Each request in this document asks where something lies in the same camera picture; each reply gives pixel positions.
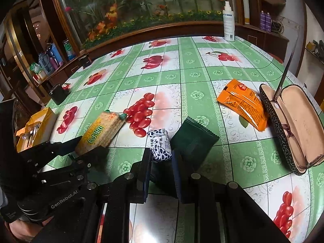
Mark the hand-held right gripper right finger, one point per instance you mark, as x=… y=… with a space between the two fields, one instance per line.
x=179 y=179

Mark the white spray bottle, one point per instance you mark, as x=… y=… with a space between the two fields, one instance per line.
x=229 y=25

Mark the green edged cracker packet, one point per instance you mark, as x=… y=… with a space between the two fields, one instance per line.
x=101 y=131

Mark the yellow cardboard box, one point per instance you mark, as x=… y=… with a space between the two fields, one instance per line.
x=46 y=124

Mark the blue thermos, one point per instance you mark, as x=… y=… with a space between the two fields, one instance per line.
x=57 y=54

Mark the wooden wall shelf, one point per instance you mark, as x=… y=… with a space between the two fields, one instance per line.
x=272 y=0

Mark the eyeglasses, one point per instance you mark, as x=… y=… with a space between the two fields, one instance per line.
x=284 y=127

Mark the orange snack packet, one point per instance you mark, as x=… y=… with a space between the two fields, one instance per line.
x=243 y=103

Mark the person's left hand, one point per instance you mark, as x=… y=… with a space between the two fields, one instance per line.
x=25 y=230

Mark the glass cabinet with artificial flowers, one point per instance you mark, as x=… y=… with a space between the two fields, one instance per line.
x=151 y=0

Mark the pink bottle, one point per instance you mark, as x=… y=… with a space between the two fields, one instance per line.
x=53 y=63

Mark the black device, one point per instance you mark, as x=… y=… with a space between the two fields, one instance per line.
x=59 y=95
x=84 y=61

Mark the blue green plastic bag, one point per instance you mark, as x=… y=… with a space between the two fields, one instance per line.
x=68 y=49

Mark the dark patterned glasses case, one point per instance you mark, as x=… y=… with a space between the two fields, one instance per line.
x=298 y=121

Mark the white blue patterned candy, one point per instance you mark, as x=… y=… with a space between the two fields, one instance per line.
x=159 y=144

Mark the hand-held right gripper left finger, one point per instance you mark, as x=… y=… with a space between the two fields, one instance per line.
x=146 y=179

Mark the dark green snack packet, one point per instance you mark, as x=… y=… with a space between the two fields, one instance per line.
x=195 y=138

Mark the purple spray can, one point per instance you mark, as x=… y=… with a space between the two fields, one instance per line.
x=262 y=21
x=268 y=22

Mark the pile of mixed snack packets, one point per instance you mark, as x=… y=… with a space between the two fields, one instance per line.
x=27 y=134

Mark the wooden shelf cabinet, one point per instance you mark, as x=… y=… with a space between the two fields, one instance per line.
x=25 y=45

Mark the green white packet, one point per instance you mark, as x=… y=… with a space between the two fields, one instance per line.
x=35 y=68

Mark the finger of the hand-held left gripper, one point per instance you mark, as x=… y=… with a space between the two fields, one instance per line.
x=78 y=165
x=53 y=151

